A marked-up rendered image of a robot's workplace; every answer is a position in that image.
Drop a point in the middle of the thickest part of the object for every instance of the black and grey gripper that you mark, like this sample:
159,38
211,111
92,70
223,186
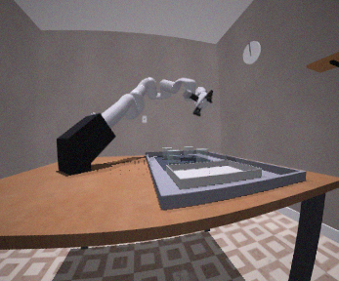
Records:
201,102

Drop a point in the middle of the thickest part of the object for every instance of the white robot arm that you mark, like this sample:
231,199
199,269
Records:
135,98

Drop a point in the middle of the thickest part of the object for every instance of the clear glass jar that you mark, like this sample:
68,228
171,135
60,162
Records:
202,155
188,152
173,157
164,152

